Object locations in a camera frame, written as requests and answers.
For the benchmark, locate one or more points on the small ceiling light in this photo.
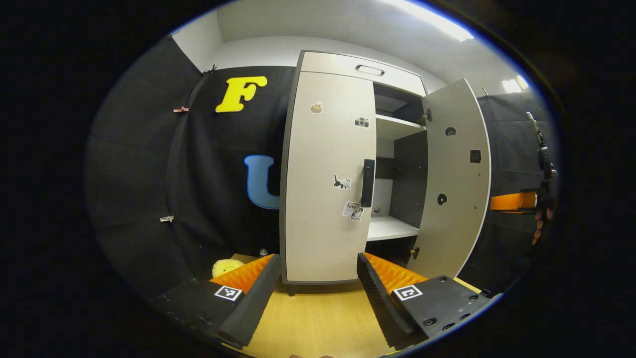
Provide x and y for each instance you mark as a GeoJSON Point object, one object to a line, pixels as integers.
{"type": "Point", "coordinates": [514, 84]}

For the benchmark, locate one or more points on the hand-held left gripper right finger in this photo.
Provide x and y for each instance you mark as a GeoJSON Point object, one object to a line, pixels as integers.
{"type": "Point", "coordinates": [382, 303]}

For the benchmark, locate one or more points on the beige cabinet door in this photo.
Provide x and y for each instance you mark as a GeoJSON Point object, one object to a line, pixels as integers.
{"type": "Point", "coordinates": [457, 189]}
{"type": "Point", "coordinates": [323, 149]}

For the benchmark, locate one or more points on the yellow plush toy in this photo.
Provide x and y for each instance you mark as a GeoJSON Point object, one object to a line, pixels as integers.
{"type": "Point", "coordinates": [223, 267]}

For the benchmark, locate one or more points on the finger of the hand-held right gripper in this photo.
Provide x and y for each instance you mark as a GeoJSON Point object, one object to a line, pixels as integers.
{"type": "Point", "coordinates": [512, 201]}

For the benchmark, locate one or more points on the white lower cabinet shelf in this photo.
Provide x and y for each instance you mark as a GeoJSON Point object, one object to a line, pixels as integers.
{"type": "Point", "coordinates": [390, 228]}

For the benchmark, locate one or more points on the red clip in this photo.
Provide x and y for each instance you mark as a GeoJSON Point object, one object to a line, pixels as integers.
{"type": "Point", "coordinates": [181, 109]}

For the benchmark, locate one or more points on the beige double-door shoe cabinet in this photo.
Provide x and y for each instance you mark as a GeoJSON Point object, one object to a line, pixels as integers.
{"type": "Point", "coordinates": [407, 174]}

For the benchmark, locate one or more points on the black clip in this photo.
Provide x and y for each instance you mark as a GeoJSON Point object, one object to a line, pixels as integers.
{"type": "Point", "coordinates": [209, 70]}

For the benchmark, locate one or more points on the white upper cabinet shelf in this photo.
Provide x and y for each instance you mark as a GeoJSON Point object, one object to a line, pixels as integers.
{"type": "Point", "coordinates": [395, 128]}

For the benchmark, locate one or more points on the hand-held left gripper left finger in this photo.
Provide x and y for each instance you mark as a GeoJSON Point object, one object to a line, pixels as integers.
{"type": "Point", "coordinates": [253, 303]}

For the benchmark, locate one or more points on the white cabinet shelf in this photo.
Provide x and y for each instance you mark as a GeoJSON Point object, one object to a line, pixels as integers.
{"type": "Point", "coordinates": [395, 128]}
{"type": "Point", "coordinates": [390, 228]}

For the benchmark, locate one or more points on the white clip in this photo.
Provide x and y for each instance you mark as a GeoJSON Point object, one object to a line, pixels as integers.
{"type": "Point", "coordinates": [166, 219]}

